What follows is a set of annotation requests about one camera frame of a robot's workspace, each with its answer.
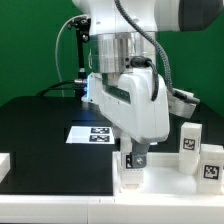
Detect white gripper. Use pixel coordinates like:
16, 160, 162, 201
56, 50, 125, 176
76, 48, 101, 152
88, 69, 170, 169

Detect white square table top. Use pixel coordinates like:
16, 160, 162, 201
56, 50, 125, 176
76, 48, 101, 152
112, 152, 224, 196

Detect black cables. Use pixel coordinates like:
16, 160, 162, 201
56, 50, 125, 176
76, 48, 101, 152
35, 79, 88, 98

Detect white left fence rail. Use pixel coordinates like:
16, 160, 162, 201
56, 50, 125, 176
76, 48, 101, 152
0, 153, 11, 183

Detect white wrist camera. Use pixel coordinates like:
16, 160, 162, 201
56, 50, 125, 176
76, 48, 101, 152
167, 89, 200, 119

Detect white front fence rail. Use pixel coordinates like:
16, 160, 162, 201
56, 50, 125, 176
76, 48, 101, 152
0, 195, 224, 224

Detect white fence rail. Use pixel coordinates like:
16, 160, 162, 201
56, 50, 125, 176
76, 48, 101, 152
0, 195, 224, 224
0, 153, 11, 183

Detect white marker sheet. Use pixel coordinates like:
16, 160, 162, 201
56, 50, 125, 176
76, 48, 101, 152
66, 126, 115, 144

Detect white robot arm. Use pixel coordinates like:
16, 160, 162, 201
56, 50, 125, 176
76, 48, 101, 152
72, 0, 224, 169

